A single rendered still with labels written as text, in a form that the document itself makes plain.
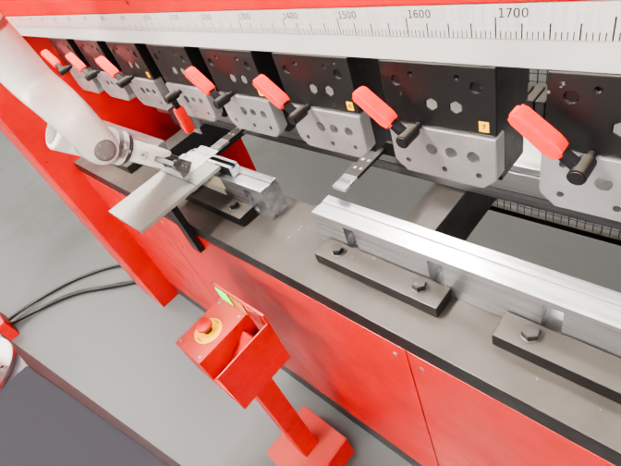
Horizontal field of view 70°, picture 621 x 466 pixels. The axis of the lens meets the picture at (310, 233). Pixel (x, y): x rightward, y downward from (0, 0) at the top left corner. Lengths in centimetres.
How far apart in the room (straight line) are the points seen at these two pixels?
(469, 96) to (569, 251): 163
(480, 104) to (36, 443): 102
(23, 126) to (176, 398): 123
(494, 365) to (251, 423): 125
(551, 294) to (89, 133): 89
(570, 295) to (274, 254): 61
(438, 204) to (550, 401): 47
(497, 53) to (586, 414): 51
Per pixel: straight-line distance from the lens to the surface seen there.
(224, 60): 84
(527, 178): 96
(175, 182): 124
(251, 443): 185
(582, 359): 78
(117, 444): 126
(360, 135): 68
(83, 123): 102
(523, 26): 49
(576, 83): 50
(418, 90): 58
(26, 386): 106
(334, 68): 65
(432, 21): 53
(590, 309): 75
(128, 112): 211
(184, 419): 204
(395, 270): 89
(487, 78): 53
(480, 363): 80
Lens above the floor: 158
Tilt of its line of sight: 41 degrees down
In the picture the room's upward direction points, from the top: 23 degrees counter-clockwise
